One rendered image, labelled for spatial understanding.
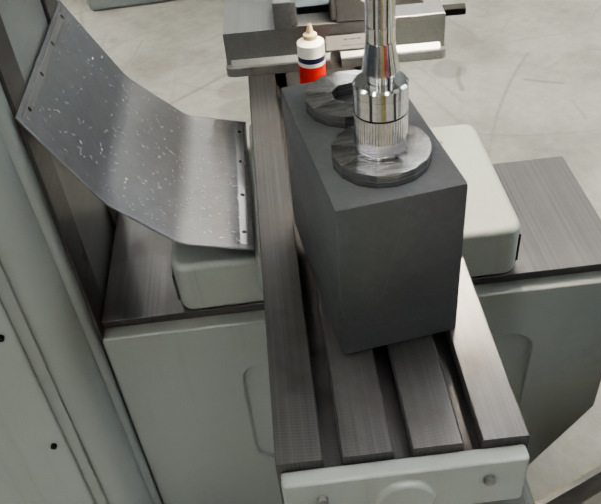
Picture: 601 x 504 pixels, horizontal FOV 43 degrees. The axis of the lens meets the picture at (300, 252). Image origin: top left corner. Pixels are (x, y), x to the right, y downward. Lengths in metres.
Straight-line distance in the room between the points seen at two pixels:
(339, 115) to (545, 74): 2.50
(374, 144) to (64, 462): 0.81
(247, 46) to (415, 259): 0.62
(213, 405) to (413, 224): 0.67
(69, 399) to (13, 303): 0.20
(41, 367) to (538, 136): 2.09
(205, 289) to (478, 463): 0.51
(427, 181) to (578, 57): 2.70
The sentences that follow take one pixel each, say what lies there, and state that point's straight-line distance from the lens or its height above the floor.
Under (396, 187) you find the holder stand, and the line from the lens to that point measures 0.66.
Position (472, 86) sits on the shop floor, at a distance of 3.09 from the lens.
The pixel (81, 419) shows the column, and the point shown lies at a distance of 1.21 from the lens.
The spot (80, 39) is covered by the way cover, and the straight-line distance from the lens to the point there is 1.17.
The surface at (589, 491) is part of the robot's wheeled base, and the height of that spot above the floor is 0.60.
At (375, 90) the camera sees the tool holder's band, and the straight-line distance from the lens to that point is 0.63.
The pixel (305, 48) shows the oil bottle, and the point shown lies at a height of 1.03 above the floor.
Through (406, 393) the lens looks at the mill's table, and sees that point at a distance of 0.74.
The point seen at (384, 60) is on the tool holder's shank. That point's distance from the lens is 0.63.
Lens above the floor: 1.54
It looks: 42 degrees down
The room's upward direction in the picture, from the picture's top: 6 degrees counter-clockwise
